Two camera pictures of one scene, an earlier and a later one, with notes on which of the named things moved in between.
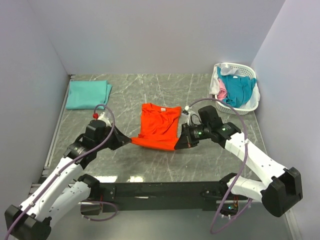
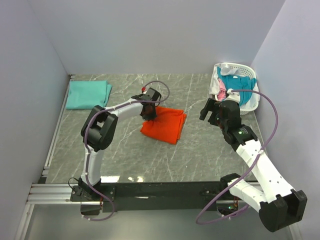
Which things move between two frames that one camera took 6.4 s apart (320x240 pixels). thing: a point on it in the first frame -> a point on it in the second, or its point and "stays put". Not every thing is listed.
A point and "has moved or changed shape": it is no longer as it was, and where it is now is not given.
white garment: x=214 y=85 stays put
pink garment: x=222 y=94 stays put
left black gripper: x=114 y=137 -> x=149 y=113
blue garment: x=238 y=88 stays put
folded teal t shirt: x=86 y=94 stays put
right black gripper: x=186 y=136 -> x=213 y=110
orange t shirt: x=159 y=127 has moved or changed shape
